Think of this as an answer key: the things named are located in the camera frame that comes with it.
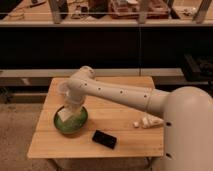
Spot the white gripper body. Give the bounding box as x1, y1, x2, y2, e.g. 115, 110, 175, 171
65, 91, 85, 112

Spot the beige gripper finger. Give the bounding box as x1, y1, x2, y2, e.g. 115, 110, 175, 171
68, 107, 81, 117

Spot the white sponge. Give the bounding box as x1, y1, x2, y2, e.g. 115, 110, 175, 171
58, 108, 73, 122

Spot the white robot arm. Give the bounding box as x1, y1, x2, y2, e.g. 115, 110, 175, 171
68, 66, 213, 171

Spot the green ceramic bowl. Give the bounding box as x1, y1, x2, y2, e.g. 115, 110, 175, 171
53, 106, 88, 135

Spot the clear plastic cup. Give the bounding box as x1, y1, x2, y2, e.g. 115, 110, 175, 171
57, 82, 69, 99

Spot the wooden folding table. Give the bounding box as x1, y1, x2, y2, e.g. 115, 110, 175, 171
28, 78, 163, 159

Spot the black smartphone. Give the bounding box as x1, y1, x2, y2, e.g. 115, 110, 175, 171
92, 130, 117, 149

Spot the wooden workbench shelf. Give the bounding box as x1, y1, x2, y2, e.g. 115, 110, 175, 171
0, 0, 213, 27

